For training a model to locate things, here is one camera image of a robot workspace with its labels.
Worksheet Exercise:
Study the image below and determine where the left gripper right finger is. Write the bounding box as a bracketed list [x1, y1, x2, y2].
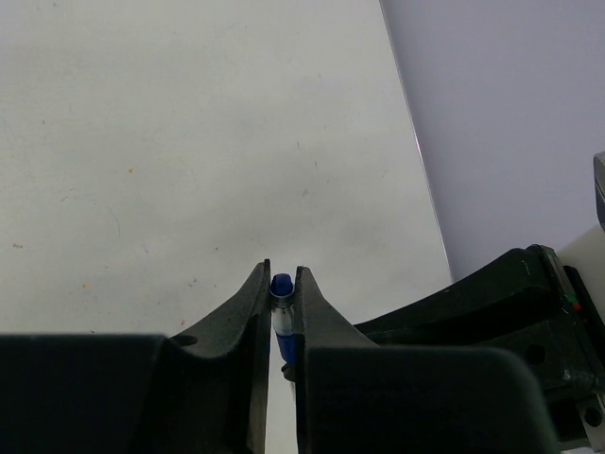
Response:
[295, 266, 559, 453]

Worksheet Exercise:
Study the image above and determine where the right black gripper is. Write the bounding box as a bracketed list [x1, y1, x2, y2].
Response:
[356, 245, 604, 393]

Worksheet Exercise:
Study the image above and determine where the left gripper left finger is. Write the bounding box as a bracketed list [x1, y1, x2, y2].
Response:
[1, 262, 271, 453]

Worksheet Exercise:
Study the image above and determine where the blue pen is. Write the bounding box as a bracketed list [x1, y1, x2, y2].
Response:
[269, 273, 295, 383]

